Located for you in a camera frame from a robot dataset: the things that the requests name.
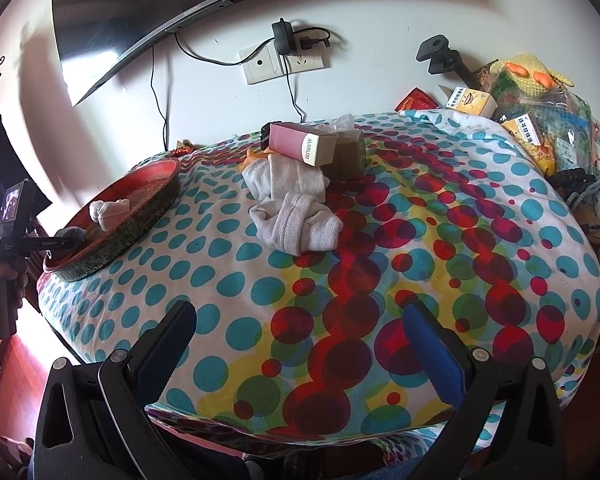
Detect grey blue sock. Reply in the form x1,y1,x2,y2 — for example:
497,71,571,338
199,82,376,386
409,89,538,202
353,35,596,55
54,226,88,246

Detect clear plastic bag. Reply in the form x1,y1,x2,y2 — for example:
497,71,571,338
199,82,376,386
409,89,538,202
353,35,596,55
325,114,362,135

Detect white wall coax socket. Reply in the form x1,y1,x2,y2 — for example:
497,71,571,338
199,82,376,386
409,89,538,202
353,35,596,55
238,42,287,86

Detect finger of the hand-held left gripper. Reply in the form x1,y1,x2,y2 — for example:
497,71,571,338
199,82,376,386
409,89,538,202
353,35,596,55
39,235,77,255

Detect ribbed white sock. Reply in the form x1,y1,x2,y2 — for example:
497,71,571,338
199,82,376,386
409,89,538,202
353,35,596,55
249,192,344,257

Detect polka dot blanket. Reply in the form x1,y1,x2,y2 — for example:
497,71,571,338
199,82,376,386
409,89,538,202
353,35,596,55
37,109,600,442

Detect brown tissue box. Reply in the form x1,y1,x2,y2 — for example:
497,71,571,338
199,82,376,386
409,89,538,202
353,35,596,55
325,130,368,181

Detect small knotted white sock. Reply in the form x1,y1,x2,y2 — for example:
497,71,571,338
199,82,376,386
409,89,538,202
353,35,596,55
89,199,132,233

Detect black adapter cable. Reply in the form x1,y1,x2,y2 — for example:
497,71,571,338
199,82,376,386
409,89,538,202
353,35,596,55
283,54,308,122

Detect thin black television cable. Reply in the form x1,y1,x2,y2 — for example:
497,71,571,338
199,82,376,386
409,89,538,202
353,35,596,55
174,29,277,67

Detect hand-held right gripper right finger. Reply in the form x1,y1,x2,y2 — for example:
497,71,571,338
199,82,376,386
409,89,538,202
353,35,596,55
402,300,568,480

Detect white wall power outlet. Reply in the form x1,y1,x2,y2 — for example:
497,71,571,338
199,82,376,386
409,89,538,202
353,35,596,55
284,39,332,75

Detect black power adapter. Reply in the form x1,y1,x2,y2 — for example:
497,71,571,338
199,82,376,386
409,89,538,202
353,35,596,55
272,18,295,56

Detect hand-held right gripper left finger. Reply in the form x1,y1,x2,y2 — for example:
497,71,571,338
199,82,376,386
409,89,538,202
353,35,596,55
32,300,198,480

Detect yellow and white box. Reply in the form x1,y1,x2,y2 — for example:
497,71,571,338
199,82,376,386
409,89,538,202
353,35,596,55
445,85,498,120
502,112,543,147

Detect black plug with cable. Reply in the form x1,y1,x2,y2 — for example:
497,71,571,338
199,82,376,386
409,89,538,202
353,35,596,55
292,26,344,51

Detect black flat screen television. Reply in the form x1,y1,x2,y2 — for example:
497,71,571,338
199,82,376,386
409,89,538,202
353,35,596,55
51,0,453,107

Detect pile of packaged goods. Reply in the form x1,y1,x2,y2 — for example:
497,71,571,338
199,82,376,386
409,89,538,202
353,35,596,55
497,85,600,177

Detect pink and beige box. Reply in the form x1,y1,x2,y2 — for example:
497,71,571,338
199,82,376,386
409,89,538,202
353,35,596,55
269,122,338,167

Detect plain white sock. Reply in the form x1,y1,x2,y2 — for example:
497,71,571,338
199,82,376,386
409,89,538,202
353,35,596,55
242,154,331,202

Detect yellow knitted duck toy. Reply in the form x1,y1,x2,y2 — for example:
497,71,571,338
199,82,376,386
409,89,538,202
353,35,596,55
477,52,578,107

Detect orange rubber toy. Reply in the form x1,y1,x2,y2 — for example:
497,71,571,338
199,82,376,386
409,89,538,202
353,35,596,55
244,149,276,167

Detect red packet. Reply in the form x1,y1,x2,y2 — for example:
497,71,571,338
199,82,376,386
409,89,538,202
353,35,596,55
395,87,438,111

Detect round red tray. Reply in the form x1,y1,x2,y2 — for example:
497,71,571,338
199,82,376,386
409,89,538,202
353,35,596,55
42,157,182,282

